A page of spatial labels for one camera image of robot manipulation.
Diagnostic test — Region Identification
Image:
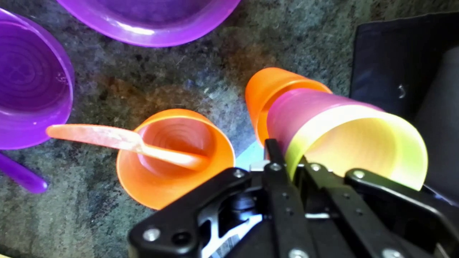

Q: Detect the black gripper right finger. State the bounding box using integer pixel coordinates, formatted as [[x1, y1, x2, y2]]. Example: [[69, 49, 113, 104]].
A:
[[295, 163, 459, 258]]

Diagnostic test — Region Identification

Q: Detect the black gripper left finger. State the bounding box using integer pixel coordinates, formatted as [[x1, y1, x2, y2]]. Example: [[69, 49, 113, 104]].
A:
[[128, 138, 318, 258]]

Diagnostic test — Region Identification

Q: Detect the green plastic cup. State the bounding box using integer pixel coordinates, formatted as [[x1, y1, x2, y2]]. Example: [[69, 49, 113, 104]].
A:
[[284, 104, 430, 193]]

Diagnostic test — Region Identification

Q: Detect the purple plastic cup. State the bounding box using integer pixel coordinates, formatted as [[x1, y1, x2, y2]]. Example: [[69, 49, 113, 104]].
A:
[[265, 88, 384, 155]]

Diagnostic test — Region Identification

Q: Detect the orange plastic bowl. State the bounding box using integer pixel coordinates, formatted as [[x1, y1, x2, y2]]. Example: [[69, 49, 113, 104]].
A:
[[115, 108, 237, 213]]

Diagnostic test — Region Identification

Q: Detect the purple plastic plate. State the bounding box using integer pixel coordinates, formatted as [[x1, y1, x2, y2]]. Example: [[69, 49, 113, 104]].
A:
[[56, 0, 242, 49]]

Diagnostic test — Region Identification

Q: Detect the purple plastic spoon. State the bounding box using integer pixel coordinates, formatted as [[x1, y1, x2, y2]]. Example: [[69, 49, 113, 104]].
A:
[[0, 151, 50, 197]]

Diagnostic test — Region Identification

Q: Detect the purple plastic bowl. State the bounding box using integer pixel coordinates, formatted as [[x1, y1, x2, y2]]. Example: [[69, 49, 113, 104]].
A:
[[0, 6, 76, 153]]

